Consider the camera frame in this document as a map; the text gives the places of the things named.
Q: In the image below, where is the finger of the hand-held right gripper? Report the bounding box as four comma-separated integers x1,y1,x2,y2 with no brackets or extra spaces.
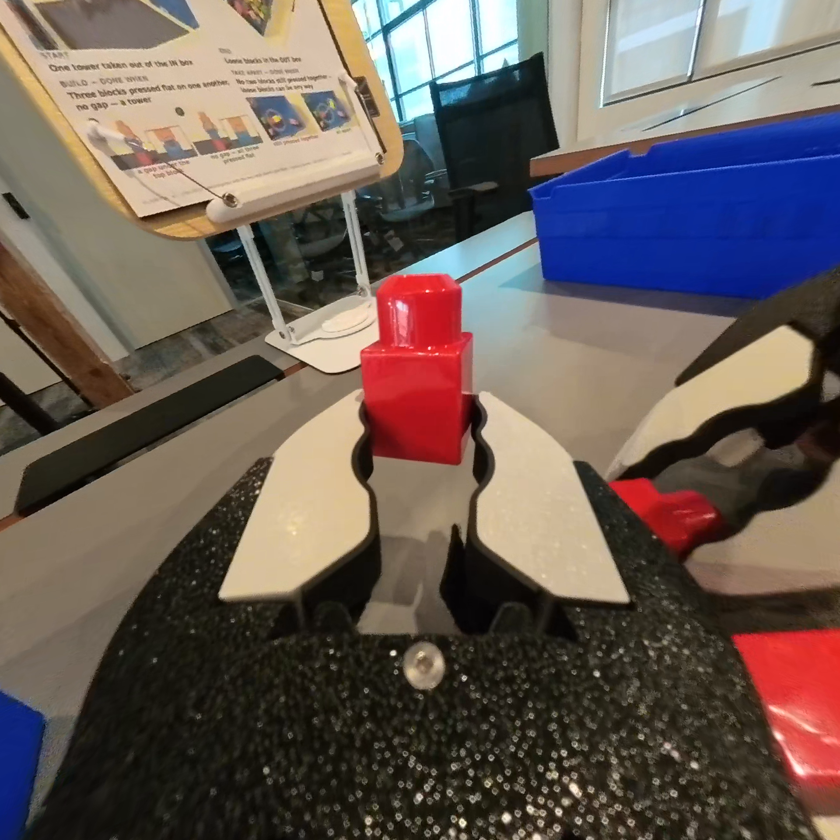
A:
682,453,840,562
607,323,824,481

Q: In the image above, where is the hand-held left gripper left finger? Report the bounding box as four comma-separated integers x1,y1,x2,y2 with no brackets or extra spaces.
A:
218,390,383,634

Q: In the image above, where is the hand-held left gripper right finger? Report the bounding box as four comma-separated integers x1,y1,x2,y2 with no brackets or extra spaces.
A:
438,390,631,636

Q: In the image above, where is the red mega block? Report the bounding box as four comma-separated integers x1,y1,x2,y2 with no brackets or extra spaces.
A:
607,478,731,560
730,629,840,818
360,274,475,466

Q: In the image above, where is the blue plastic bin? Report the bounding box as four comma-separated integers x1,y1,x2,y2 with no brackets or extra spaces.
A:
528,113,840,301
0,689,48,840

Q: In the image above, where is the grey table brown edge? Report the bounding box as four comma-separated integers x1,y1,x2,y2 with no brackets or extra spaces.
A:
528,62,840,179

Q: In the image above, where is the white framed window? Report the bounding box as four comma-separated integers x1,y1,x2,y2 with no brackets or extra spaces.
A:
598,0,840,107

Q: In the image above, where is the brown wooden beam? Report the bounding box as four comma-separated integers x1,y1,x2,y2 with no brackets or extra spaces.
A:
0,241,135,409

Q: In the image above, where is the wooden display board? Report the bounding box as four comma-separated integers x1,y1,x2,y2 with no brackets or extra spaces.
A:
0,0,404,242

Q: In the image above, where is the white poster ledge bar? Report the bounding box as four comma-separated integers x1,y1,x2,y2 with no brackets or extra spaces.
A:
205,147,389,228

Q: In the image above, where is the black mesh office chair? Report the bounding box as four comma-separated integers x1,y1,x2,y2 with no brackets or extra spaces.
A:
428,51,560,242

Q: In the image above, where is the large grid window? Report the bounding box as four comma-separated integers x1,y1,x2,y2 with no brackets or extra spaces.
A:
351,0,534,127

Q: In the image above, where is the white instruction poster sheet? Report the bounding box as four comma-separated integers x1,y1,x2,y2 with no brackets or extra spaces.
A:
0,0,385,221

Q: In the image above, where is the black cable slot cover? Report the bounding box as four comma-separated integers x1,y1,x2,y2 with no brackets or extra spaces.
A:
13,354,284,517

